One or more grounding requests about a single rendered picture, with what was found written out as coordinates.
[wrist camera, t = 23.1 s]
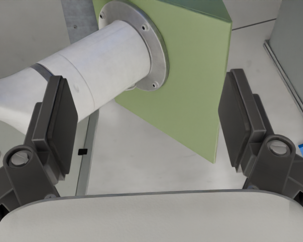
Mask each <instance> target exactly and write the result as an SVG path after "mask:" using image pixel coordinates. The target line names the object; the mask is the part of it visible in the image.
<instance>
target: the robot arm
mask: <svg viewBox="0 0 303 242"><path fill-rule="evenodd" d="M168 75H169V58H168V53H167V49H166V46H165V43H164V41H163V38H162V36H161V34H160V32H159V31H158V29H157V27H156V26H155V24H154V23H153V22H152V20H151V19H150V18H149V16H148V15H147V14H146V13H145V12H144V11H143V10H141V9H140V8H139V7H138V6H136V5H135V4H133V3H131V2H129V1H127V0H112V1H110V2H108V3H107V4H105V5H104V6H103V8H102V9H101V12H100V15H99V30H98V31H96V32H94V33H92V34H90V35H88V36H87V37H85V38H83V39H81V40H79V41H77V42H75V43H73V44H71V45H69V46H67V47H65V48H63V49H62V50H60V51H58V52H56V53H54V54H52V55H50V56H48V57H46V58H44V59H42V60H40V61H39V62H37V63H35V64H33V65H31V66H29V67H27V68H25V69H23V70H21V71H19V72H17V73H15V74H13V75H10V76H8V77H5V78H1V79H0V121H3V122H5V123H7V124H9V125H10V126H12V127H14V128H15V129H17V130H19V131H20V132H22V133H23V134H25V135H26V136H25V140H24V143H23V145H17V146H15V147H13V148H11V149H10V150H9V151H8V152H7V153H6V154H5V156H4V155H3V154H2V153H1V151H0V242H303V157H301V156H300V155H298V154H296V147H295V144H294V143H293V142H292V141H291V140H290V139H289V138H287V137H285V136H283V135H280V134H274V131H273V129H272V126H271V124H270V121H269V119H268V116H267V114H266V111H265V108H264V106H263V104H262V101H261V99H260V96H259V95H258V94H253V93H252V91H251V89H250V86H249V83H248V81H247V78H246V75H245V73H244V70H243V69H231V70H230V72H227V73H226V76H225V80H224V85H223V89H222V93H221V98H220V101H219V106H218V116H219V119H220V123H221V127H222V131H223V135H224V139H225V143H226V147H227V152H228V156H229V160H230V163H231V166H232V167H235V169H236V173H243V175H244V176H245V177H247V178H246V180H245V183H244V185H243V188H242V189H221V190H195V191H169V192H148V193H127V194H97V195H80V196H65V197H60V195H59V193H58V191H57V189H56V187H55V185H56V184H57V183H58V182H59V181H65V175H66V174H69V172H70V166H71V160H72V154H73V148H74V142H75V136H76V128H77V123H78V122H80V121H81V120H83V119H84V118H85V117H87V116H88V115H90V114H91V113H93V112H94V111H96V110H97V109H99V108H100V107H102V106H103V105H105V104H106V103H108V102H109V101H110V100H112V99H113V98H115V97H116V96H118V95H119V94H121V93H122V92H124V91H128V90H132V89H134V88H135V87H136V88H138V89H141V90H143V91H155V90H157V89H159V88H160V87H161V86H162V85H164V84H165V82H166V80H167V78H168Z"/></svg>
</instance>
